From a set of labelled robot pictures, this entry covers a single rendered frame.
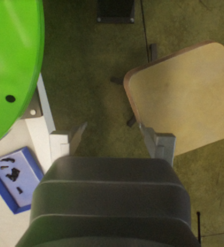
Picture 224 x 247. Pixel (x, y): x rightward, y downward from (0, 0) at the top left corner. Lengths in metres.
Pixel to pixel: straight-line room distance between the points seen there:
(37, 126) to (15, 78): 0.19
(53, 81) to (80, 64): 0.23
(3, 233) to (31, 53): 0.47
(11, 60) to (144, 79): 0.49
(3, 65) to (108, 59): 1.08
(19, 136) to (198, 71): 0.58
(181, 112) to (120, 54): 0.70
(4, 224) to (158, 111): 0.56
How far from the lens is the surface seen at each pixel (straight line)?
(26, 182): 0.43
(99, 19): 1.26
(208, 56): 0.69
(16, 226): 0.53
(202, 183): 1.68
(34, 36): 0.19
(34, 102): 0.34
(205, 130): 0.73
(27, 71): 0.19
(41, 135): 0.37
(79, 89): 1.26
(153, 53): 1.20
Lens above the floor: 1.23
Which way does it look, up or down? 74 degrees down
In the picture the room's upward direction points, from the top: 177 degrees counter-clockwise
